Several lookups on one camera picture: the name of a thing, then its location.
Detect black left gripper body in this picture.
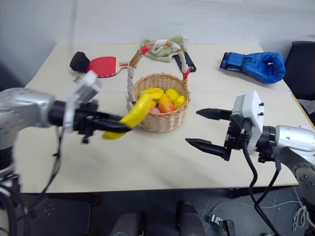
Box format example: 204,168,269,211
71,99,104,145

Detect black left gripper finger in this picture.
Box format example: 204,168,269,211
96,111,124,124
96,122,133,134

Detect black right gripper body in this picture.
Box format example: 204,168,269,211
223,115,254,162

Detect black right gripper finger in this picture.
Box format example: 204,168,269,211
195,108,234,121
185,138,232,162

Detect yellow banana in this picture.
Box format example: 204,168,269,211
102,96,155,141

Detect yellow bell pepper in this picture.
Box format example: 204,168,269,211
164,88,187,109

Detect orange red mango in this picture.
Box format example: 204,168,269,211
158,94,176,114

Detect yellow starfruit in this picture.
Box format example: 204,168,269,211
139,87,165,101

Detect red table tennis paddle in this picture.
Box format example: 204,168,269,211
87,56,130,79

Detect black table leg foot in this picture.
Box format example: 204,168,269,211
228,187,247,200

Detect black smartphone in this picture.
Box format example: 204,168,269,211
173,51,198,74

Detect black crumpled pouch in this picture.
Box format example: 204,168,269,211
69,51,91,73

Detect blue boxing glove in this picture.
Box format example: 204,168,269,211
219,51,286,85

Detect dark rounded shape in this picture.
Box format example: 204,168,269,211
177,201,206,236
109,207,149,236

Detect small black floor device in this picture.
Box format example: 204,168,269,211
208,213,235,232

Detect green cloth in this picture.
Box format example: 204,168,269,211
140,35,188,63

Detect black chair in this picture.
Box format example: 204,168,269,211
283,40,315,102

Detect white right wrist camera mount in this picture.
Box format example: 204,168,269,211
232,89,266,155

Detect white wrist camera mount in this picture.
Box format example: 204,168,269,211
63,70,102,134
232,89,266,155

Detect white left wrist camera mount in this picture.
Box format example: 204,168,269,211
63,70,102,134

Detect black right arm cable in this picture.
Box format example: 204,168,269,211
242,140,283,236

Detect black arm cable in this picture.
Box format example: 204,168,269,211
242,140,283,236
14,126,65,223

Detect wicker basket with wrapped handle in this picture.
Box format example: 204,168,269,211
125,39,191,134

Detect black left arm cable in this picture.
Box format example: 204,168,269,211
14,126,65,223

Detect white floor cable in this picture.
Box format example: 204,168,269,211
206,199,310,232

